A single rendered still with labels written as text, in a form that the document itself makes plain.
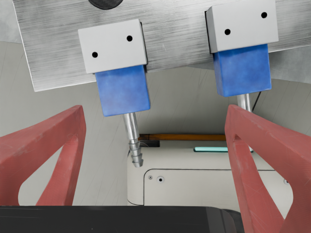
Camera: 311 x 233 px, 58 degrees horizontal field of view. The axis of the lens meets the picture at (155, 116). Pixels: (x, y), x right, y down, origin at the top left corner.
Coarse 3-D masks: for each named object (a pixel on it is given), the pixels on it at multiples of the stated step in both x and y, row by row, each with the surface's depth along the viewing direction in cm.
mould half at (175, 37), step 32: (32, 0) 25; (64, 0) 25; (128, 0) 25; (160, 0) 25; (192, 0) 24; (224, 0) 24; (288, 0) 24; (32, 32) 25; (64, 32) 25; (160, 32) 25; (192, 32) 25; (288, 32) 25; (32, 64) 26; (64, 64) 26; (160, 64) 26; (192, 64) 26
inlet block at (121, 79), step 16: (80, 32) 22; (96, 32) 22; (112, 32) 22; (128, 32) 22; (96, 48) 23; (112, 48) 23; (128, 48) 23; (144, 48) 24; (96, 64) 23; (112, 64) 23; (128, 64) 23; (144, 64) 25; (96, 80) 24; (112, 80) 24; (128, 80) 24; (144, 80) 24; (112, 96) 25; (128, 96) 25; (144, 96) 25; (112, 112) 25; (128, 112) 25; (128, 128) 26
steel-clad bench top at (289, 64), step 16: (0, 0) 30; (0, 16) 30; (0, 32) 30; (16, 32) 30; (304, 48) 31; (208, 64) 31; (272, 64) 31; (288, 64) 31; (304, 64) 31; (288, 80) 31; (304, 80) 31
